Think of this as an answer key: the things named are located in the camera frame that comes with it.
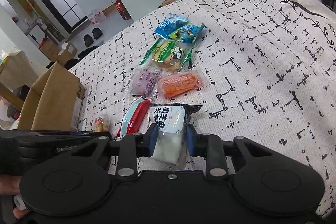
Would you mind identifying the table with dotted cloth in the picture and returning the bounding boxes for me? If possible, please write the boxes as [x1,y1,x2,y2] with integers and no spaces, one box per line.
[1,50,43,110]

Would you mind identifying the blue snack packet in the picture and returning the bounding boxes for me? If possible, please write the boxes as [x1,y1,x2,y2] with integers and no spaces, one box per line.
[169,24,206,44]
[154,13,189,39]

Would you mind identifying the black slipper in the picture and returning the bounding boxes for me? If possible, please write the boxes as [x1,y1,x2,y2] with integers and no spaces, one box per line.
[92,27,103,40]
[83,34,94,48]

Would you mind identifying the patterned white bed cover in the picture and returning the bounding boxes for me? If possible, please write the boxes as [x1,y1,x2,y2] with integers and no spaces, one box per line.
[72,0,335,217]

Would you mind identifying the small yellow candy packet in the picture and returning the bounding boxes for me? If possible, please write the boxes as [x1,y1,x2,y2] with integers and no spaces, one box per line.
[93,114,110,132]

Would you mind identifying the black slipper left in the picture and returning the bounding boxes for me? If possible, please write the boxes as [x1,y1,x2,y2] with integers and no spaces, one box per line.
[83,34,94,48]

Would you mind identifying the small cardboard box with tissue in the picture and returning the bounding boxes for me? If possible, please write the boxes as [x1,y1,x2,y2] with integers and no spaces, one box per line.
[39,40,77,66]

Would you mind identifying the orange sausage packet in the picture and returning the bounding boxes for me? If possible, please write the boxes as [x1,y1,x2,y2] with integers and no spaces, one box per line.
[157,71,204,99]

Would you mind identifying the pink plastic bag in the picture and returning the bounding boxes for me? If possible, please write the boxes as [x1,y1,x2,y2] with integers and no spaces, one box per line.
[87,9,106,25]

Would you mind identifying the person left hand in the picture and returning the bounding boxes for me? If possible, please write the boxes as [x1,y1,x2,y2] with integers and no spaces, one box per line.
[0,174,28,219]

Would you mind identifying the red white snack stick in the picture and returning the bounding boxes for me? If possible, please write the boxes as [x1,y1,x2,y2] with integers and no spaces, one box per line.
[117,97,150,138]

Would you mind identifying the green striped cookie packet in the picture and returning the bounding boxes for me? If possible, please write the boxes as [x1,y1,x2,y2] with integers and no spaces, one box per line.
[140,38,194,72]

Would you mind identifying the open cardboard box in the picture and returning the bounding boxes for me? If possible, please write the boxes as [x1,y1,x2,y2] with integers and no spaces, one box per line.
[17,63,85,131]

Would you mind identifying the black slipper right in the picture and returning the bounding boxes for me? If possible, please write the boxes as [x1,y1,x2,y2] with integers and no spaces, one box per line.
[92,27,103,40]

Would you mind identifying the white sesame cake packet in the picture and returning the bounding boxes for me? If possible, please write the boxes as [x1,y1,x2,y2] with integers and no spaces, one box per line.
[149,103,202,165]

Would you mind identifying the purple taro cake packet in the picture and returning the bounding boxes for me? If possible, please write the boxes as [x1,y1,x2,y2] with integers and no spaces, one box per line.
[129,68,161,97]

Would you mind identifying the red oil bottle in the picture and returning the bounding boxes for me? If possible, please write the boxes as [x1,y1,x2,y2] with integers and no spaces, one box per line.
[114,0,131,20]

